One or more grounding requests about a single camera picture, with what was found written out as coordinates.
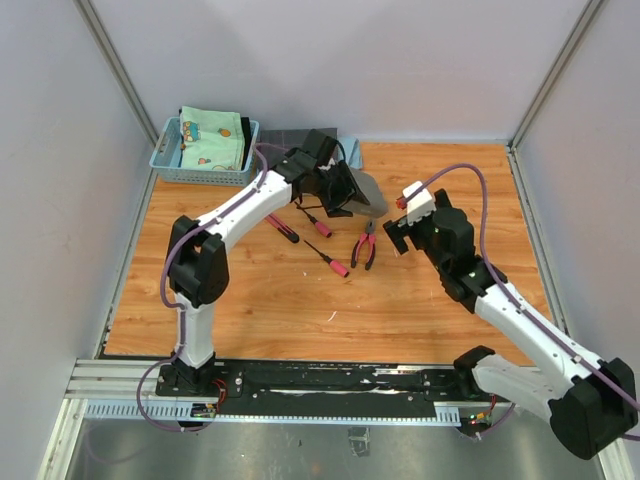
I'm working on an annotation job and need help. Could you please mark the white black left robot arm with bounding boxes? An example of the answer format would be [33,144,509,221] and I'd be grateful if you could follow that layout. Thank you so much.
[161,129,388,396]

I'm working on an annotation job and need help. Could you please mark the grey plastic tool case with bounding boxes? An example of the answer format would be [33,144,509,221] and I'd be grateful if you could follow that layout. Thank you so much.
[365,174,388,219]

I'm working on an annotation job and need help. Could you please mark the blue plastic basket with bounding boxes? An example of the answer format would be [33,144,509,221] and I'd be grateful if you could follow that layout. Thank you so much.
[149,117,261,187]

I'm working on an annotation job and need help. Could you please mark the light blue folded cloth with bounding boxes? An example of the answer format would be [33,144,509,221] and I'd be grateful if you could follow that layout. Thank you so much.
[338,136,363,170]

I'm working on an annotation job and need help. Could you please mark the mint patterned cloth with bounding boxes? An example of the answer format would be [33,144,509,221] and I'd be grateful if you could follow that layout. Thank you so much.
[180,106,245,171]

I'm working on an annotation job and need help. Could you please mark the aluminium frame rail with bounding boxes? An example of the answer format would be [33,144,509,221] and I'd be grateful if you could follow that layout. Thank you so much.
[63,357,171,401]

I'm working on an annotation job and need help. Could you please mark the pink utility knife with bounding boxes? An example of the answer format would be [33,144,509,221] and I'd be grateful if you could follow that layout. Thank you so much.
[265,214,300,244]

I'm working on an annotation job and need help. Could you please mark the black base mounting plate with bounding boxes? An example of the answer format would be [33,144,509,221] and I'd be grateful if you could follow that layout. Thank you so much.
[155,359,492,422]

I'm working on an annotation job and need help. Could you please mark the black cloth in basket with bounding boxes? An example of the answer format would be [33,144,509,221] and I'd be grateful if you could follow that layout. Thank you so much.
[240,117,252,170]

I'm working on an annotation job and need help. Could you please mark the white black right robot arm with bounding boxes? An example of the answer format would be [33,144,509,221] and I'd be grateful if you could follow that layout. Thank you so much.
[384,183,639,460]

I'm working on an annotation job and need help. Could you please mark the dark grey checked cloth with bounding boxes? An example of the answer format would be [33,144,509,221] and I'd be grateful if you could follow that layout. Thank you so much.
[257,128,344,168]

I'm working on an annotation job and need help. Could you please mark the pink screwdriver lower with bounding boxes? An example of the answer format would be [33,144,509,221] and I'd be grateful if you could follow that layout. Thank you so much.
[304,240,349,278]

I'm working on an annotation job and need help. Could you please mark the pink screwdriver upper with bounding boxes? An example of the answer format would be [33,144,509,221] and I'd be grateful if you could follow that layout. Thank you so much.
[295,202,333,238]

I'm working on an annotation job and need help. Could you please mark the pink black pliers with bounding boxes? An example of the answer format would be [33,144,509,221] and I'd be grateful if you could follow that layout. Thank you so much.
[350,219,376,271]

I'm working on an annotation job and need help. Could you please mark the blue slotted cable duct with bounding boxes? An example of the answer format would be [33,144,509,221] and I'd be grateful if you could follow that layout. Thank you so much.
[84,399,462,427]

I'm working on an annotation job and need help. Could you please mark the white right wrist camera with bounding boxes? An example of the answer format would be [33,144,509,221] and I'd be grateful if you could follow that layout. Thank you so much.
[397,181,436,226]

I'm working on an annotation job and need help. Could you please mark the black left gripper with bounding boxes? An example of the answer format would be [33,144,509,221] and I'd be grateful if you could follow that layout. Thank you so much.
[312,160,370,218]

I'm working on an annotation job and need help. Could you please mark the pink screwdriver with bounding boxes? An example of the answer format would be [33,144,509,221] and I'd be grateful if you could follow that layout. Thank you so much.
[304,240,349,278]
[295,202,333,238]

